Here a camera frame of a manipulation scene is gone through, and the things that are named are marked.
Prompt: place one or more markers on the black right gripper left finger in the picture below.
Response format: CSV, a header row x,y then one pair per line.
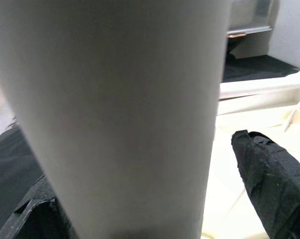
x,y
40,219

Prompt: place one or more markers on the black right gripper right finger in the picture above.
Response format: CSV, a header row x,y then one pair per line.
x,y
277,189

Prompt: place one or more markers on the white plastic children table top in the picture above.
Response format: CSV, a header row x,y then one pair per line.
x,y
259,117

